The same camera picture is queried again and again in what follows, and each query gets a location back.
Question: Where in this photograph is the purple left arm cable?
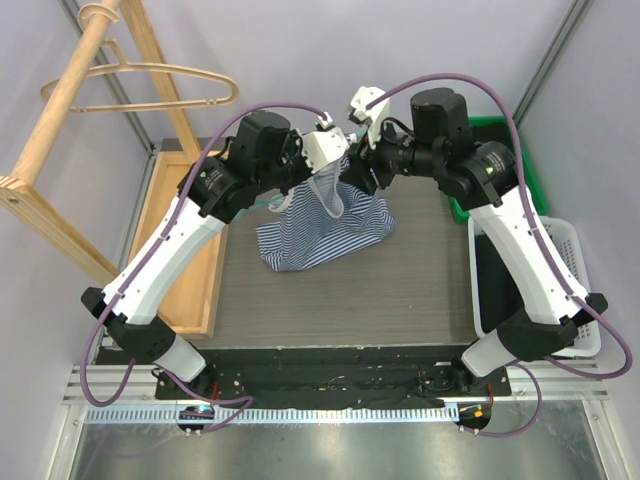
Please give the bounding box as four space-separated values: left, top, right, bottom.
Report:
79 102 334 434

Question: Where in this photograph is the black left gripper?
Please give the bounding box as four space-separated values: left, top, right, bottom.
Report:
255 129 323 197

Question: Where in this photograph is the white perforated laundry basket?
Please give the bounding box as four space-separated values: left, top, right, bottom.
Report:
467 216 601 357

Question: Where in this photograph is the green plastic tray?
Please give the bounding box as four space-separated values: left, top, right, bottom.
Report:
448 116 549 225

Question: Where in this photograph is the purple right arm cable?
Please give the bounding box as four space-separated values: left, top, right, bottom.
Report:
364 72 631 439

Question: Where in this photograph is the black garment in basket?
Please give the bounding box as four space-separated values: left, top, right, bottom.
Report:
475 235 522 333

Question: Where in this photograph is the blue white striped tank top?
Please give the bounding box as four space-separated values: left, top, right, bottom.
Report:
256 158 396 272

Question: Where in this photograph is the wooden clothes rack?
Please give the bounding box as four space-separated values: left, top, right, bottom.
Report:
0 0 204 326

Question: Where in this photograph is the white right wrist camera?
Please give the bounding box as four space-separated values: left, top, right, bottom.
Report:
349 86 390 149

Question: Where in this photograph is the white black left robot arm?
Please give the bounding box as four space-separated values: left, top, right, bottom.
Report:
81 104 310 399

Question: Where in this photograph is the wooden hanger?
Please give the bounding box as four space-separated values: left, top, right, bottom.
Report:
39 3 240 115

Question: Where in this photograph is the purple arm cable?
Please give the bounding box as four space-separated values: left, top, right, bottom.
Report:
364 72 631 439
79 102 334 434

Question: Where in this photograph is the white slotted cable duct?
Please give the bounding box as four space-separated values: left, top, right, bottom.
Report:
84 403 459 425

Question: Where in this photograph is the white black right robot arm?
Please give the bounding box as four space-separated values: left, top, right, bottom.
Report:
341 87 608 395

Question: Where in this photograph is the wooden tray base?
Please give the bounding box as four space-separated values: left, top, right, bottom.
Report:
129 151 228 340

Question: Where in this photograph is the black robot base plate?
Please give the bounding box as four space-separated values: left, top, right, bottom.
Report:
149 347 512 409

